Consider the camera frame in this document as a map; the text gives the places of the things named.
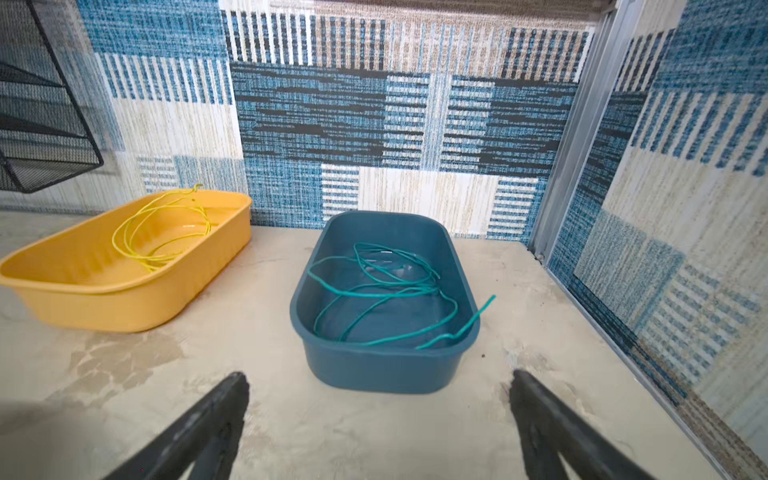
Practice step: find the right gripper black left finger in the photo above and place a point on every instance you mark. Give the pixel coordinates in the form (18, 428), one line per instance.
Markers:
(203, 441)

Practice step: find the yellow plastic tray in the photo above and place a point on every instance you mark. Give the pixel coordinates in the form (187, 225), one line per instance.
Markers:
(134, 267)

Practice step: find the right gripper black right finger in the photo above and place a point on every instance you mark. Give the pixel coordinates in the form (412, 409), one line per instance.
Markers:
(553, 436)

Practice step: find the teal plastic tray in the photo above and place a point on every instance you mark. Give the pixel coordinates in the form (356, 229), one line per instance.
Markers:
(384, 304)

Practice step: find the black wire mesh shelf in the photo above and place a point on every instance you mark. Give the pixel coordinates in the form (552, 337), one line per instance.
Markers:
(45, 137)

